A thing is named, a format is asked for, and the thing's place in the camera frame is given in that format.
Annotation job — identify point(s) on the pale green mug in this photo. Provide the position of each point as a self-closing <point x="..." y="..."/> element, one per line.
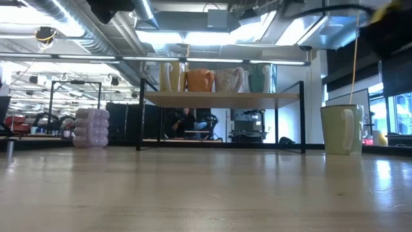
<point x="334" y="129"/>

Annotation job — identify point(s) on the orange faceted mug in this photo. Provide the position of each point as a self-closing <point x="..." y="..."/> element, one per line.
<point x="198" y="80"/>

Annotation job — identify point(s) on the lilac ribbed mug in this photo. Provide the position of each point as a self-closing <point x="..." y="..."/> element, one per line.
<point x="91" y="128"/>

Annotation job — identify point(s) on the grey floral patterned mug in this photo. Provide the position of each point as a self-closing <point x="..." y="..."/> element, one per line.
<point x="227" y="80"/>

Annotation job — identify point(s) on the teal glossy mug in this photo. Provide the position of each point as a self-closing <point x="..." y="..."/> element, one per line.
<point x="257" y="79"/>

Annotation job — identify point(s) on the black yellow ceiling reel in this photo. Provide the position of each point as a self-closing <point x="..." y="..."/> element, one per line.
<point x="45" y="33"/>

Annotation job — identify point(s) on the long ceiling light strip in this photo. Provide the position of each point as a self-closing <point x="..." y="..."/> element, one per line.
<point x="209" y="60"/>

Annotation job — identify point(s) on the black partition cabinet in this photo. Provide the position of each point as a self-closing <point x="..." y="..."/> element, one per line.
<point x="128" y="122"/>

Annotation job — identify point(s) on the person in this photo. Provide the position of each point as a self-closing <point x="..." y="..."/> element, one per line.
<point x="185" y="122"/>

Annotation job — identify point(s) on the grey machine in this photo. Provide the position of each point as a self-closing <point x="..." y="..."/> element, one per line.
<point x="248" y="124"/>

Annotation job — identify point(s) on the silver ventilation duct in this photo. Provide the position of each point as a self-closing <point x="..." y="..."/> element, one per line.
<point x="96" y="42"/>

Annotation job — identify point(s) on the black metal rig frame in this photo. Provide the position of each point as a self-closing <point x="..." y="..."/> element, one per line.
<point x="77" y="82"/>

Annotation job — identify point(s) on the wooden shelf black frame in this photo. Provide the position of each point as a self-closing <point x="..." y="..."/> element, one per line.
<point x="225" y="99"/>

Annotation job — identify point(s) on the black aluminium table frame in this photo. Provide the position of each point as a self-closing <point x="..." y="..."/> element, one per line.
<point x="225" y="145"/>

